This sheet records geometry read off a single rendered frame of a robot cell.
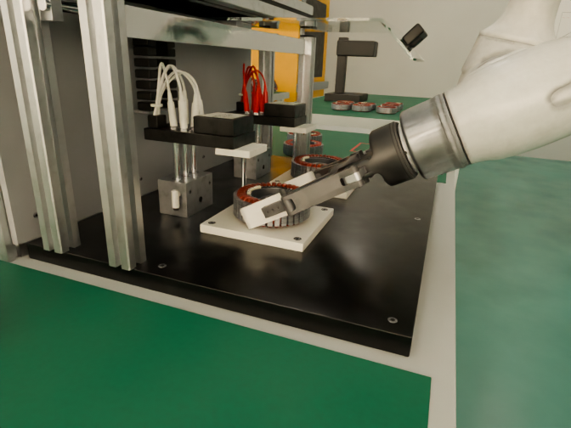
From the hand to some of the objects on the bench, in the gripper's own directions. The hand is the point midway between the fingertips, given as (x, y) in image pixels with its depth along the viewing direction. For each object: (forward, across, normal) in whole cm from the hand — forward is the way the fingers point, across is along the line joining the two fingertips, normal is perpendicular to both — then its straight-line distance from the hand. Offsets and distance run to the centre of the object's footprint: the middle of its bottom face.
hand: (273, 201), depth 60 cm
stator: (+1, +24, -2) cm, 24 cm away
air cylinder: (+14, 0, +4) cm, 15 cm away
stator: (+1, 0, -2) cm, 2 cm away
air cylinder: (+14, +24, +4) cm, 28 cm away
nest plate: (+2, 0, -3) cm, 3 cm away
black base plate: (+4, +12, -4) cm, 13 cm away
